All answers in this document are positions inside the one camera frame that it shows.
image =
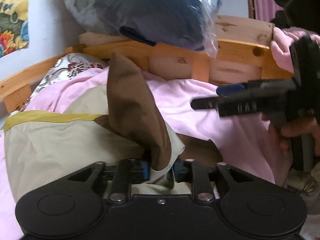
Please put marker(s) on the olive beige brown garment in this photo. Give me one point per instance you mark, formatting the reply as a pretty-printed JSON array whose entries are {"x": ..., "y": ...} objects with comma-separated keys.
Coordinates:
[{"x": 120, "y": 121}]

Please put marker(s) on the person's right hand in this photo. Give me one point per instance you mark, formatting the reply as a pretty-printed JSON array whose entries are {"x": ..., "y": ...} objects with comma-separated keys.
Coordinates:
[{"x": 278, "y": 138}]

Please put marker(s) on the plastic bag with blue clothes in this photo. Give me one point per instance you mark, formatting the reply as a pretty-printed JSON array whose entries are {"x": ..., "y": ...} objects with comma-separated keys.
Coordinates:
[{"x": 188, "y": 24}]

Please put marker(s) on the dark clothing at top right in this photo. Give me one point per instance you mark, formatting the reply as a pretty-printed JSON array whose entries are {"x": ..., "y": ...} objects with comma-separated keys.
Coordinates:
[{"x": 301, "y": 13}]

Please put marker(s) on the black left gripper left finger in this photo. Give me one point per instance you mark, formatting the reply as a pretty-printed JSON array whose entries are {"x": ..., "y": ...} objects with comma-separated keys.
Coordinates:
[{"x": 139, "y": 171}]

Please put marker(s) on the floral patterned quilt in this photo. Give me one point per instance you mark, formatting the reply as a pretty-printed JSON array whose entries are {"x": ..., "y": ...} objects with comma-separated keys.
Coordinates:
[{"x": 65, "y": 69}]

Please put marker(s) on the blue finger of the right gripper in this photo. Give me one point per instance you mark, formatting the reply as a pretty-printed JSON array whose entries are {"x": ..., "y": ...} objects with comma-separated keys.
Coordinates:
[{"x": 230, "y": 89}]

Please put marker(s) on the wooden bed frame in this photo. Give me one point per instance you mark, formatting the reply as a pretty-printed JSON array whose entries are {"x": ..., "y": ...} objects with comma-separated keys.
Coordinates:
[{"x": 244, "y": 54}]

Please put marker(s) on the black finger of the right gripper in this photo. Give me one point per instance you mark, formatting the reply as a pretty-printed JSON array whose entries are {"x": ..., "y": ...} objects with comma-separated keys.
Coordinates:
[{"x": 234, "y": 104}]

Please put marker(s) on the pink bed sheet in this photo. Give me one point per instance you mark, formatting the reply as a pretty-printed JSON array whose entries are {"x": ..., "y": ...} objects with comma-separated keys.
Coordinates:
[{"x": 252, "y": 194}]

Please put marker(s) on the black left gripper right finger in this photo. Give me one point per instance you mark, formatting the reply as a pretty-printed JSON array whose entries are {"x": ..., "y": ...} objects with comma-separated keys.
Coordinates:
[{"x": 191, "y": 171}]

